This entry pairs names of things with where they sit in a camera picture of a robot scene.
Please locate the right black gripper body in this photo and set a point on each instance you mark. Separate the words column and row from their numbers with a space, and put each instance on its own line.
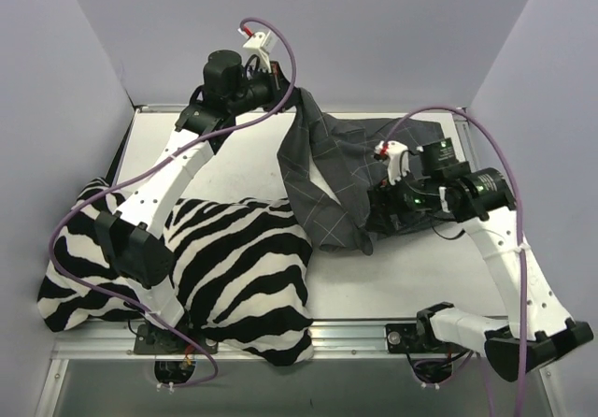
column 378, row 208

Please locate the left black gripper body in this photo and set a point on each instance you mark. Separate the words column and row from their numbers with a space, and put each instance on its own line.
column 280, row 86

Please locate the dark grey checked pillowcase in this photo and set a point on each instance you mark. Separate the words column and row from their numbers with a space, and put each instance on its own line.
column 327, row 167

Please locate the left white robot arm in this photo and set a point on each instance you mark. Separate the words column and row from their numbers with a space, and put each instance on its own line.
column 131, row 236

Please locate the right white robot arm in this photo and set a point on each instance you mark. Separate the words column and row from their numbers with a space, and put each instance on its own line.
column 430, row 182

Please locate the zebra striped cushion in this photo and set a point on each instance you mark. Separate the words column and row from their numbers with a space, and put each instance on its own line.
column 240, row 273

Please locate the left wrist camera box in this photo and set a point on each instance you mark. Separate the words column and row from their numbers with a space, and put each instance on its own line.
column 261, row 43

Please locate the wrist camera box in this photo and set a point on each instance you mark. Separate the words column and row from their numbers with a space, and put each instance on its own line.
column 395, row 155
column 261, row 43

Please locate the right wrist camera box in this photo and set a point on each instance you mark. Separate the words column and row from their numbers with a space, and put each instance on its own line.
column 395, row 155

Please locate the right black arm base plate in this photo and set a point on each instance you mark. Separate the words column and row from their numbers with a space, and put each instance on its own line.
column 402, row 338

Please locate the aluminium rail frame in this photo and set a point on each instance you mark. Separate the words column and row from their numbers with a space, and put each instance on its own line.
column 255, row 296

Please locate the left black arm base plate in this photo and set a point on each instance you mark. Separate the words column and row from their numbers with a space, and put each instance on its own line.
column 152, row 340

